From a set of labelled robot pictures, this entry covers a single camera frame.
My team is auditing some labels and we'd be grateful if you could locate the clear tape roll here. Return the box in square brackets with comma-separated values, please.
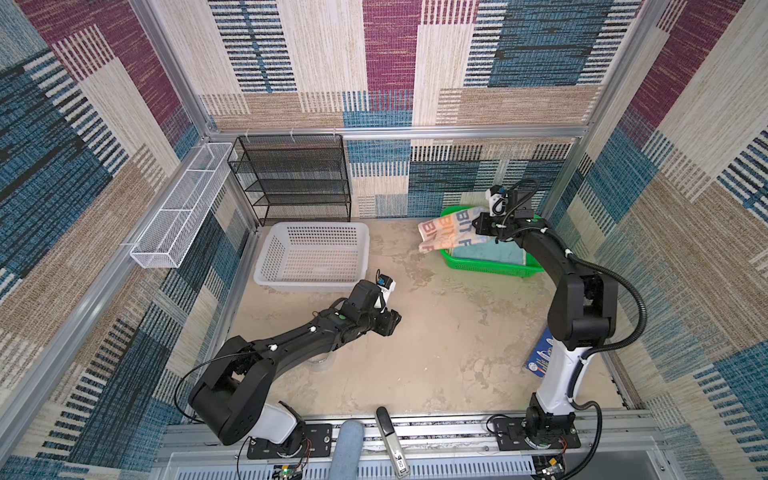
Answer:
[304, 352, 336, 373]

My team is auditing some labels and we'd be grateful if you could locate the white plastic laundry basket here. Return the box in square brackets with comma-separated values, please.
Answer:
[253, 222, 370, 293]

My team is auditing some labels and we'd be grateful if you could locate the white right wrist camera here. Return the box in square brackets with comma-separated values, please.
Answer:
[485, 185, 511, 217]

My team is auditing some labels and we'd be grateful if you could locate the striped rabbit text towel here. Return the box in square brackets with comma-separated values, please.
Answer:
[418, 207, 490, 253]

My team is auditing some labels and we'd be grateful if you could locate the pale yellow towel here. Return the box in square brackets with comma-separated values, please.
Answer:
[449, 240, 527, 266]

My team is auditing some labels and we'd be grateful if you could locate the green plastic basket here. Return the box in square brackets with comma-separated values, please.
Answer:
[437, 205, 548, 280]

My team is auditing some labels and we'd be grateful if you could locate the black corrugated cable hose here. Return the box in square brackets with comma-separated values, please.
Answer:
[563, 251, 649, 361]

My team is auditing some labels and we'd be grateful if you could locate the black silver handheld tool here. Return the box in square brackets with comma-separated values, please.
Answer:
[375, 406, 410, 479]

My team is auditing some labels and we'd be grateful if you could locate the grey blue foam cylinder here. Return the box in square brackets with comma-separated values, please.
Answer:
[328, 420, 365, 480]

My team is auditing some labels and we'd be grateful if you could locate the blue printed booklet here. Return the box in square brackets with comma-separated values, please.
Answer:
[523, 327, 554, 378]

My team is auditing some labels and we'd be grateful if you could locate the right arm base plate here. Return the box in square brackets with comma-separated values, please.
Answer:
[486, 415, 582, 451]

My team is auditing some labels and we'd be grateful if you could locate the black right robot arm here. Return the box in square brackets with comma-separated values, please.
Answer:
[472, 213, 618, 449]

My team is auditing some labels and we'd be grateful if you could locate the white wire mesh wall basket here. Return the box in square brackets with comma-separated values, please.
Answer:
[130, 143, 233, 269]

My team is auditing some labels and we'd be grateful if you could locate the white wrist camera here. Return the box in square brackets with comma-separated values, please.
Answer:
[375, 270, 396, 311]
[485, 185, 511, 217]

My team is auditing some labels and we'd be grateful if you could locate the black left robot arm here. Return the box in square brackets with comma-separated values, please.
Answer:
[187, 273, 401, 457]

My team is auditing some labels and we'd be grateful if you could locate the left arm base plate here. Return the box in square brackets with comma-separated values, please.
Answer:
[246, 423, 333, 460]

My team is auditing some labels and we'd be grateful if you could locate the black wire shelf rack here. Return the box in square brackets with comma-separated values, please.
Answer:
[229, 134, 352, 226]

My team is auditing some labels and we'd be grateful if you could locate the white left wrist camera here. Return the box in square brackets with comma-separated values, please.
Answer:
[375, 270, 396, 311]

